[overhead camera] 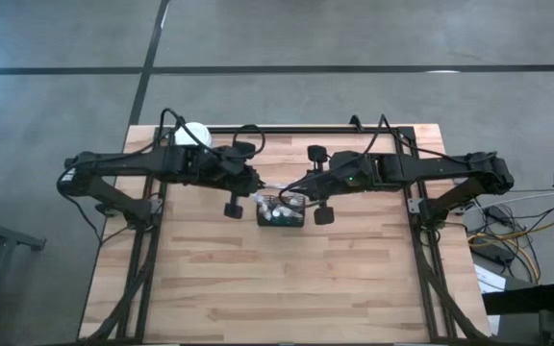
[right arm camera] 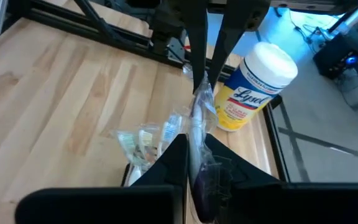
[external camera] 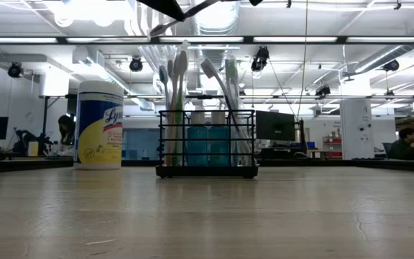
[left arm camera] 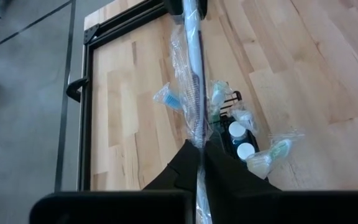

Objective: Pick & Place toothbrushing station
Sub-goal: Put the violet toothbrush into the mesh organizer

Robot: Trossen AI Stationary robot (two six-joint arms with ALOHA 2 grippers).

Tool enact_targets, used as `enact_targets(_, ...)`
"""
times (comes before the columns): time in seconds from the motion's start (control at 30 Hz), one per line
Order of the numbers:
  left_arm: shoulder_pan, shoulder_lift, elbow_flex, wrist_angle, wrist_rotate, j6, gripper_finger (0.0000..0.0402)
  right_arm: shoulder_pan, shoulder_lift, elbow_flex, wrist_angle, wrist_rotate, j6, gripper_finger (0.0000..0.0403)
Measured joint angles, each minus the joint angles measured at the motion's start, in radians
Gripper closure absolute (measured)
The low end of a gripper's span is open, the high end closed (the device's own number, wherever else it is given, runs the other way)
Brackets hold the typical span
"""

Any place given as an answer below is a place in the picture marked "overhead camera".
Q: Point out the green white toothbrush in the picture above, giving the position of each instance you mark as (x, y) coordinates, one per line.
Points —
(269, 210)

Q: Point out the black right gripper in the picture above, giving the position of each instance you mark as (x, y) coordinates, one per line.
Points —
(349, 173)

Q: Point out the white paper sheet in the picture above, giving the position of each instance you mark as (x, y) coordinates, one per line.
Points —
(489, 279)

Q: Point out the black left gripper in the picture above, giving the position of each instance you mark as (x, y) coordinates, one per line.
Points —
(219, 170)

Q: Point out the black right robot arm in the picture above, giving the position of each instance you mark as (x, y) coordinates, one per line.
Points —
(440, 165)

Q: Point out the black power adapter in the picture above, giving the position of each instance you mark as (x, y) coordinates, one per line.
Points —
(496, 252)

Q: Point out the blue white toothbrush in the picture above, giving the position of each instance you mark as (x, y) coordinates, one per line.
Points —
(260, 199)
(297, 201)

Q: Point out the black clamp bracket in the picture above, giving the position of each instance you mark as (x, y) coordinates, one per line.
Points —
(355, 122)

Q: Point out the Lysol wipes canister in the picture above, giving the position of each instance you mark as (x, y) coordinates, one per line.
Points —
(195, 133)

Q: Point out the black metal table frame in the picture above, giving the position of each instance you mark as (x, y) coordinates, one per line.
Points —
(286, 130)

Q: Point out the black beam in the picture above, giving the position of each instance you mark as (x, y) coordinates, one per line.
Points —
(517, 299)

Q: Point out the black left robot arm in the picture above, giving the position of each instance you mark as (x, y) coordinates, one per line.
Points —
(128, 165)

